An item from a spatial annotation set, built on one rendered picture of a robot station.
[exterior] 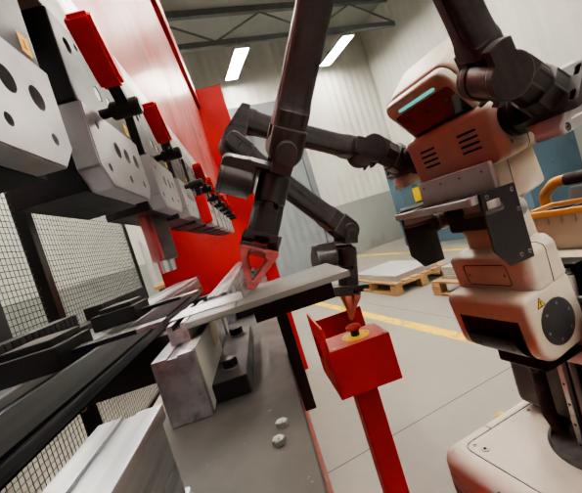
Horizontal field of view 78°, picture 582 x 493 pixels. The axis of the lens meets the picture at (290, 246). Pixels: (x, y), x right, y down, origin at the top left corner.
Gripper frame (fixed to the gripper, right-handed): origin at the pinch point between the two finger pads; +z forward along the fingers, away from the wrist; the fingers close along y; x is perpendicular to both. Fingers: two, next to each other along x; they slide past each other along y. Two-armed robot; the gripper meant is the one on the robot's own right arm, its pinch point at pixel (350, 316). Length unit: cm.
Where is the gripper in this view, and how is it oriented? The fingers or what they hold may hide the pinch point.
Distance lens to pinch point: 105.0
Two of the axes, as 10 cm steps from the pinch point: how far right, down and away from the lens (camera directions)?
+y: -9.9, 0.8, -1.4
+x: 1.4, 0.1, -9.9
